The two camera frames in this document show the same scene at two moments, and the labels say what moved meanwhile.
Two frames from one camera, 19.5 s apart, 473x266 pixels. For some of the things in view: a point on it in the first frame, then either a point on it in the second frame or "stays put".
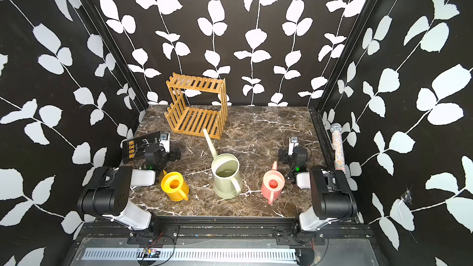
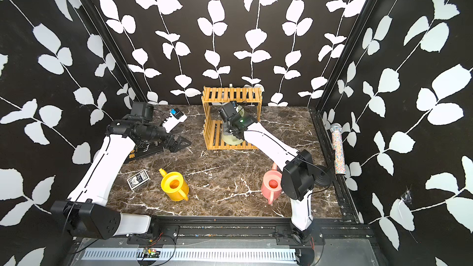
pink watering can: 273,183 stays put
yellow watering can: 174,185 stays put
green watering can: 225,169 → 230,138
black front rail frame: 100,241 stays put
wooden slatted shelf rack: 183,119 → 249,98
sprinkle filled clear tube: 339,157 stays put
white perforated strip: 193,255 stays put
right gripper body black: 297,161 → 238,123
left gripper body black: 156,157 → 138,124
